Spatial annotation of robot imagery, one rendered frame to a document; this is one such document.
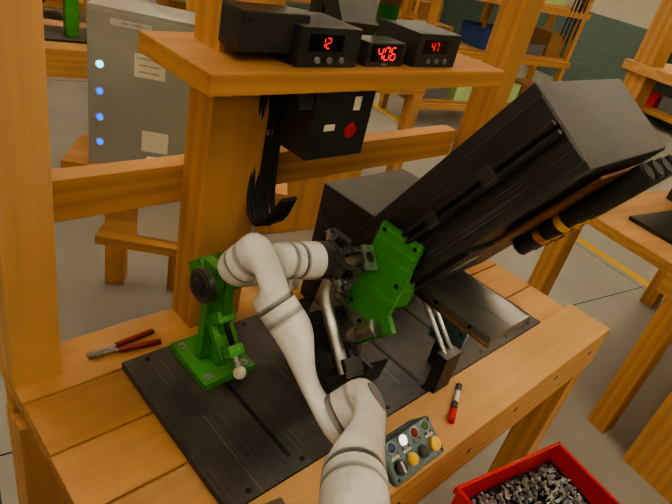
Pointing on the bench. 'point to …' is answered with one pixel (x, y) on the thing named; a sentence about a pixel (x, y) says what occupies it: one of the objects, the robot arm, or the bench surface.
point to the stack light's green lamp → (387, 12)
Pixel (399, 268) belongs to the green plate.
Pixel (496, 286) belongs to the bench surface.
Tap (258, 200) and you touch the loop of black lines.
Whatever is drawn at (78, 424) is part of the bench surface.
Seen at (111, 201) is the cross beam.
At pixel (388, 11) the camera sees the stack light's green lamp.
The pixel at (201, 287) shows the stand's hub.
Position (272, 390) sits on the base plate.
